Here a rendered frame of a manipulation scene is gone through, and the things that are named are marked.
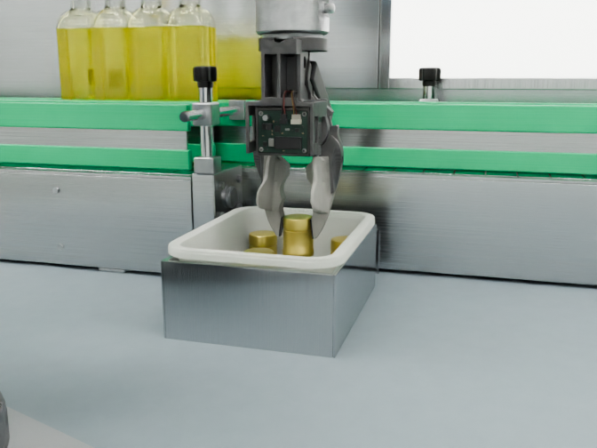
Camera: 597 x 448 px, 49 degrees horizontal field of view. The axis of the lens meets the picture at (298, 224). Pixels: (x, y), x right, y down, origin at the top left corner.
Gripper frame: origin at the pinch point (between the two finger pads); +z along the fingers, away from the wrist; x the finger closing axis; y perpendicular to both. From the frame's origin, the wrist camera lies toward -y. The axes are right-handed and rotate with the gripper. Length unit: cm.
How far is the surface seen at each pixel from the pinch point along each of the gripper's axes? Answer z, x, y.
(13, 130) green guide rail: -9.2, -40.5, -4.8
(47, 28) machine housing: -24, -55, -33
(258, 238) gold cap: 2.5, -5.5, -1.9
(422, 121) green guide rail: -10.8, 12.1, -13.8
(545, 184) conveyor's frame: -3.8, 26.9, -11.9
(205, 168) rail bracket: -5.6, -11.9, -1.8
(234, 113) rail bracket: -11.6, -11.6, -10.7
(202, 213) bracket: 0.1, -12.9, -2.6
